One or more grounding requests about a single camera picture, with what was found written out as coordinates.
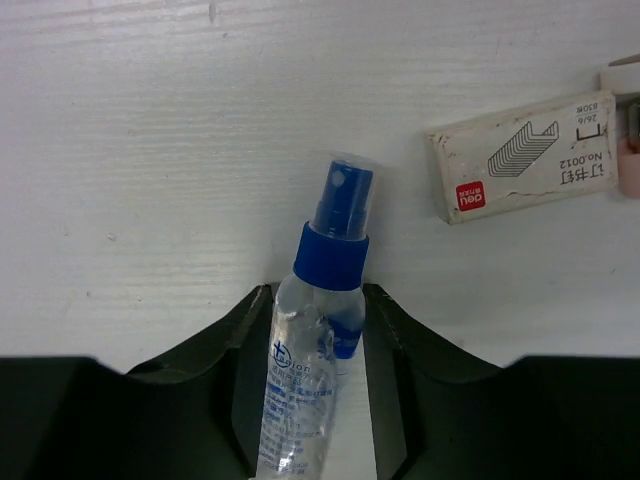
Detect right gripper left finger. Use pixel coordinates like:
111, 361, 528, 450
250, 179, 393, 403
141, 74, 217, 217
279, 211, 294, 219
1, 285, 273, 479

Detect white boxed eraser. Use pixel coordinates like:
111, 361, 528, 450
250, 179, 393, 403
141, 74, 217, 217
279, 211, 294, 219
425, 90, 618, 225

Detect clear blue spray bottle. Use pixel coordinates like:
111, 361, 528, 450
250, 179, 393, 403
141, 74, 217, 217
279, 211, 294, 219
256, 153, 375, 479

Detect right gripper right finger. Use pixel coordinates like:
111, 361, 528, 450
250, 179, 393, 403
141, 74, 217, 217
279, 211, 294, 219
363, 284, 639, 479

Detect pink white correction tape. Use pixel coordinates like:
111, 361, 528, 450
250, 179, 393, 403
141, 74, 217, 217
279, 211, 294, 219
599, 54, 639, 199

